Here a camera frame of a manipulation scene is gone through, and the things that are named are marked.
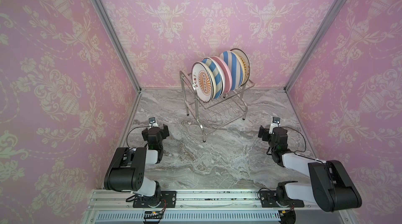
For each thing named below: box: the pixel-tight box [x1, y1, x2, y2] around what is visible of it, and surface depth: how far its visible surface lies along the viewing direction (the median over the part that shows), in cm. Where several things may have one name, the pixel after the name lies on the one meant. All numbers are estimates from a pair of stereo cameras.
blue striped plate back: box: [202, 57, 224, 100], surface depth 70 cm
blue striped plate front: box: [219, 50, 243, 91], surface depth 77 cm
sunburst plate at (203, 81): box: [191, 61, 217, 104], surface depth 77 cm
